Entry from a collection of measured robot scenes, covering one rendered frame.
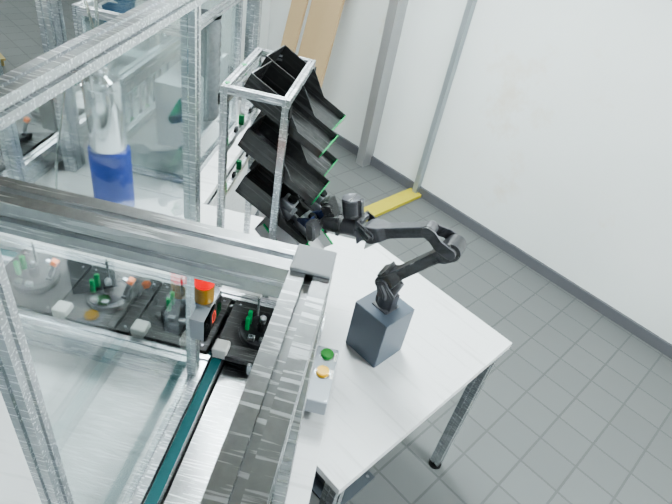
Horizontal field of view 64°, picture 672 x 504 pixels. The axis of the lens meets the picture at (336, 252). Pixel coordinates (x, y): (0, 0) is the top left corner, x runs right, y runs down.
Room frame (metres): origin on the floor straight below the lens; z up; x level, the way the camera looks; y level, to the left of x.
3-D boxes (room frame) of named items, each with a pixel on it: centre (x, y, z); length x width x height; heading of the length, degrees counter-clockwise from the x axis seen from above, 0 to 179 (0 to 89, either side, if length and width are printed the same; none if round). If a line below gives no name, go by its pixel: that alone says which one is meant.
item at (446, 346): (1.32, -0.15, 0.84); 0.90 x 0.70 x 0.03; 141
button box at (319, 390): (1.05, -0.03, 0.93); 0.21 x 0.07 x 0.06; 177
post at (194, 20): (0.96, 0.34, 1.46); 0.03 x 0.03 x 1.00; 87
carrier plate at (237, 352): (1.14, 0.18, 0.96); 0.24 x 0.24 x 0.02; 87
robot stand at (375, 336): (1.29, -0.19, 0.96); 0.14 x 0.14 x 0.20; 51
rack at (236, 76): (1.51, 0.29, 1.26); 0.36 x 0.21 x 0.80; 177
